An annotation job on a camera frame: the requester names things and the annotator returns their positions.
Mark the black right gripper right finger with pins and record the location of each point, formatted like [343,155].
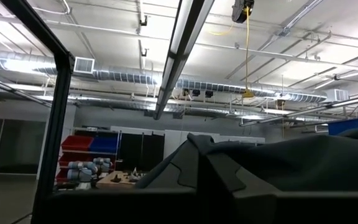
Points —
[222,180]

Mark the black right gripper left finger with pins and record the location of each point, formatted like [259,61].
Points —
[172,174]

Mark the khaki jacket with dark lining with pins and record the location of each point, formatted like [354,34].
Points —
[306,165]

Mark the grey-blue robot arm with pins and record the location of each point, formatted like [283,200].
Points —
[82,172]
[102,163]

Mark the wooden table with tools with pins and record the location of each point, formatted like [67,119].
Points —
[113,183]

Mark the blue plastic bin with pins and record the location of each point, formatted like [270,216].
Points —
[353,126]
[104,144]

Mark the red plastic bin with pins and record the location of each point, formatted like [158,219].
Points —
[65,159]
[77,143]

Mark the black overhead light bar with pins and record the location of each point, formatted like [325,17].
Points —
[179,62]

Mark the ceiling strip light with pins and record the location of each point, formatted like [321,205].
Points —
[322,109]
[14,91]

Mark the white air vent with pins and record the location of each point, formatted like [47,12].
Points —
[84,65]
[337,95]

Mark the silver ventilation duct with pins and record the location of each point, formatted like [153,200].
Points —
[129,76]

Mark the black aluminium rig frame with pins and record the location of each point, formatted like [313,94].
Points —
[54,124]

